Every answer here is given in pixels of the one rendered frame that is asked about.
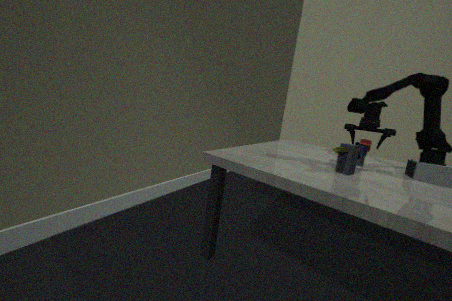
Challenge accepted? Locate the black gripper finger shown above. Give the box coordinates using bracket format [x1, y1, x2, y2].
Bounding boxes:
[347, 130, 355, 144]
[377, 135, 391, 149]

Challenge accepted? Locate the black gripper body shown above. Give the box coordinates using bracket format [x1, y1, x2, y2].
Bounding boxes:
[344, 114, 396, 136]

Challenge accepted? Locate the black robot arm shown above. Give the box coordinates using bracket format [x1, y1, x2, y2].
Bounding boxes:
[347, 73, 452, 166]

